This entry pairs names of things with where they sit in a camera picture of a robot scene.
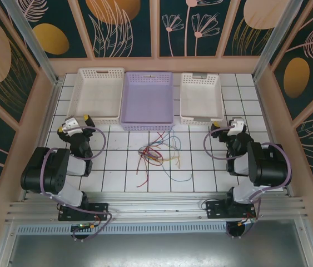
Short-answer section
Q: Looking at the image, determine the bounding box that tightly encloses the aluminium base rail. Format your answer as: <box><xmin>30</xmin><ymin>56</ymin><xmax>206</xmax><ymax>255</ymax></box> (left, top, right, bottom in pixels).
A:
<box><xmin>4</xmin><ymin>191</ymin><xmax>309</xmax><ymax>223</ymax></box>

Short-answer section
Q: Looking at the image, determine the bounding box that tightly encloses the red cable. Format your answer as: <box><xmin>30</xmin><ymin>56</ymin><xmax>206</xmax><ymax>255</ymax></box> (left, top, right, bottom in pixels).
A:
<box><xmin>138</xmin><ymin>132</ymin><xmax>165</xmax><ymax>156</ymax></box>
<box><xmin>136</xmin><ymin>155</ymin><xmax>149</xmax><ymax>188</ymax></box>
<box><xmin>136</xmin><ymin>150</ymin><xmax>160</xmax><ymax>172</ymax></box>

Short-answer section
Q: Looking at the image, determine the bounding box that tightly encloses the large white perforated basket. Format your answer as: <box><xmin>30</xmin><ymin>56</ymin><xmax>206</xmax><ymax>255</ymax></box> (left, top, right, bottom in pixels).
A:
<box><xmin>67</xmin><ymin>67</ymin><xmax>126</xmax><ymax>125</ymax></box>

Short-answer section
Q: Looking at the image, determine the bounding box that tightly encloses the yellow cable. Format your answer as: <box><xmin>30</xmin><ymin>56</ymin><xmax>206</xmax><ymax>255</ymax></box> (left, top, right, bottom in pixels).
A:
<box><xmin>170</xmin><ymin>137</ymin><xmax>181</xmax><ymax>170</ymax></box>
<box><xmin>150</xmin><ymin>155</ymin><xmax>179</xmax><ymax>165</ymax></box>

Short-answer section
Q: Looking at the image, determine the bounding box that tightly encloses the aluminium side rail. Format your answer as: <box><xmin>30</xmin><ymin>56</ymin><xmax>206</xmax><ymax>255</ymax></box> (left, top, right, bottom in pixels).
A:
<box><xmin>22</xmin><ymin>77</ymin><xmax>64</xmax><ymax>201</ymax></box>
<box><xmin>252</xmin><ymin>76</ymin><xmax>295</xmax><ymax>197</ymax></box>

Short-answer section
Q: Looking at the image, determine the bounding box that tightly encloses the aluminium frame post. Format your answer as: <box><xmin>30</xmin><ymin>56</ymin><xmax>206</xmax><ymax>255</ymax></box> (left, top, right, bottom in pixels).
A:
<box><xmin>1</xmin><ymin>0</ymin><xmax>61</xmax><ymax>86</ymax></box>
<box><xmin>252</xmin><ymin>0</ymin><xmax>311</xmax><ymax>83</ymax></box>

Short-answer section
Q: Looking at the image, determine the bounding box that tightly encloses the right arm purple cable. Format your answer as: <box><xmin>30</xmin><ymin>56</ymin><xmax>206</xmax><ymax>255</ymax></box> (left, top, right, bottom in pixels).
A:
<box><xmin>202</xmin><ymin>126</ymin><xmax>293</xmax><ymax>223</ymax></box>

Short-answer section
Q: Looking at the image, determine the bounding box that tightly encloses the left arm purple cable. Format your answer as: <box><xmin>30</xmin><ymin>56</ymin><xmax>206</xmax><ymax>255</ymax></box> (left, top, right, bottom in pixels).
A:
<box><xmin>39</xmin><ymin>125</ymin><xmax>113</xmax><ymax>241</ymax></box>

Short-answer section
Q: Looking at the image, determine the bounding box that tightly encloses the grey metal sheet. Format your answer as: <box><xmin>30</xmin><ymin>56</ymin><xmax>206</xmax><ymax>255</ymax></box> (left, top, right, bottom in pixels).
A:
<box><xmin>4</xmin><ymin>219</ymin><xmax>313</xmax><ymax>267</ymax></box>

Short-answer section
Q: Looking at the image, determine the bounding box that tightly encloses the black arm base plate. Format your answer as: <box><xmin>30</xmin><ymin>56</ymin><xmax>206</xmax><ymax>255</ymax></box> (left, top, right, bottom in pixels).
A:
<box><xmin>205</xmin><ymin>200</ymin><xmax>257</xmax><ymax>220</ymax></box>
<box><xmin>58</xmin><ymin>202</ymin><xmax>110</xmax><ymax>222</ymax></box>

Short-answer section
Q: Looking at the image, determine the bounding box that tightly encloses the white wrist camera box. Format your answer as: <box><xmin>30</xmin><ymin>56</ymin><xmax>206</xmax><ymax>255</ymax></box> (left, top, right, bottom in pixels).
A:
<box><xmin>227</xmin><ymin>117</ymin><xmax>244</xmax><ymax>137</ymax></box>
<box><xmin>63</xmin><ymin>116</ymin><xmax>84</xmax><ymax>137</ymax></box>

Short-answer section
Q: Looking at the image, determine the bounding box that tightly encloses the white basket with grey handles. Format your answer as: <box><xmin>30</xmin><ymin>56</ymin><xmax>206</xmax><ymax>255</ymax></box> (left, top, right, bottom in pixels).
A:
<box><xmin>180</xmin><ymin>72</ymin><xmax>224</xmax><ymax>125</ymax></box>

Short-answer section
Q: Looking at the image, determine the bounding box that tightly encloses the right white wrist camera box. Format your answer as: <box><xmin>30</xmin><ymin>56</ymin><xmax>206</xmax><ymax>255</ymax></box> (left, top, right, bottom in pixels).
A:
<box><xmin>227</xmin><ymin>117</ymin><xmax>244</xmax><ymax>137</ymax></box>

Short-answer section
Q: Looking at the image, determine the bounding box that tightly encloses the perforated grey cable duct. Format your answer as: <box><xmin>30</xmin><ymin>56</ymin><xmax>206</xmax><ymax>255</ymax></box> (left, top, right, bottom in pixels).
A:
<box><xmin>16</xmin><ymin>223</ymin><xmax>231</xmax><ymax>235</ymax></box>

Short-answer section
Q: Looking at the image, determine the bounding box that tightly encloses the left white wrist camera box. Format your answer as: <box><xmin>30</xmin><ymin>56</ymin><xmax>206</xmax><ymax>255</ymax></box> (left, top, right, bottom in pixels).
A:
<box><xmin>63</xmin><ymin>116</ymin><xmax>84</xmax><ymax>137</ymax></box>

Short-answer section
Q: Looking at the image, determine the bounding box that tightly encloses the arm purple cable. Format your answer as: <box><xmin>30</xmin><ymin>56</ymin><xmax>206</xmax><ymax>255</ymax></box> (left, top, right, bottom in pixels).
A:
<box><xmin>39</xmin><ymin>125</ymin><xmax>113</xmax><ymax>241</ymax></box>
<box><xmin>202</xmin><ymin>126</ymin><xmax>293</xmax><ymax>223</ymax></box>

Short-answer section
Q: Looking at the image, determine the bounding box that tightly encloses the purple perforated basket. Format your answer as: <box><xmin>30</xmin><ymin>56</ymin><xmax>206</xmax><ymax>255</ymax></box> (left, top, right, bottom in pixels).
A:
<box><xmin>119</xmin><ymin>71</ymin><xmax>175</xmax><ymax>132</ymax></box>

